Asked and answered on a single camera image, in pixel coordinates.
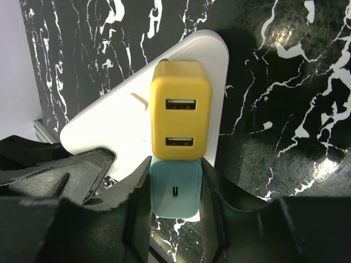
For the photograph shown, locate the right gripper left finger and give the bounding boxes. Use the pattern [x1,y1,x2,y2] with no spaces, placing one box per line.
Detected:
[1,157,151,262]

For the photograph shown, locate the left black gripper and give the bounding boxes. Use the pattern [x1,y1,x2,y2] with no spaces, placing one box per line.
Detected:
[1,135,115,204]

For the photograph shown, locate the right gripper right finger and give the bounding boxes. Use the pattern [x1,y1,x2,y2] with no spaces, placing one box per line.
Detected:
[200,159,350,262]

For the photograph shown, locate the white triangular socket adapter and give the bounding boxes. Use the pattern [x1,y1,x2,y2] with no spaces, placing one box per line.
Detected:
[60,30,229,181]

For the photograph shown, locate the light teal USB-C charger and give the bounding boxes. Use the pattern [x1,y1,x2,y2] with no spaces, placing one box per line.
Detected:
[149,156,202,219]

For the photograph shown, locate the yellow USB charger plug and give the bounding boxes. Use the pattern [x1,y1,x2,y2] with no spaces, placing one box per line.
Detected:
[150,60,212,161]

